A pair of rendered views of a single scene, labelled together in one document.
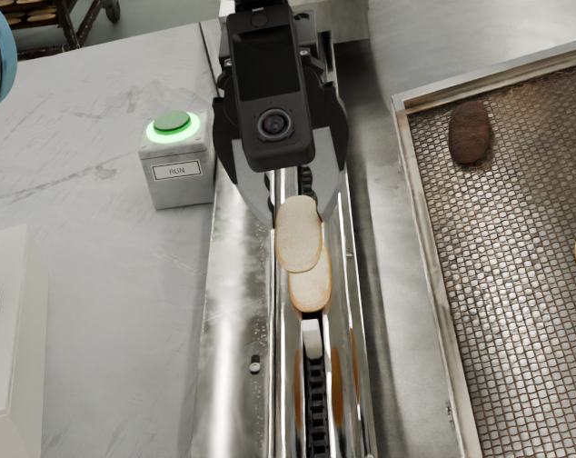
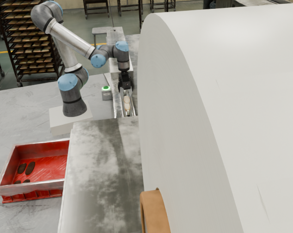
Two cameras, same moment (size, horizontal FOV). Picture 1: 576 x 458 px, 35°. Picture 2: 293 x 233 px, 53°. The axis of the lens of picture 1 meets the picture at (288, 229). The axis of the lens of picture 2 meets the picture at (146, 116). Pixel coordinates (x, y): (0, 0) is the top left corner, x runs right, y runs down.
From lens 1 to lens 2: 1.17 m
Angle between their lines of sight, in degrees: 11
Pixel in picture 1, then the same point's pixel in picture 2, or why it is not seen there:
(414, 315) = not seen: hidden behind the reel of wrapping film
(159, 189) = (103, 97)
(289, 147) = (128, 87)
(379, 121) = (135, 89)
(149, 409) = not seen: hidden behind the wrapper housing
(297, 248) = (126, 101)
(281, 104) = (127, 82)
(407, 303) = not seen: hidden behind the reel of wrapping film
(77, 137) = (87, 90)
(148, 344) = (105, 115)
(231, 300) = (117, 108)
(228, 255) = (116, 104)
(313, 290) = (127, 107)
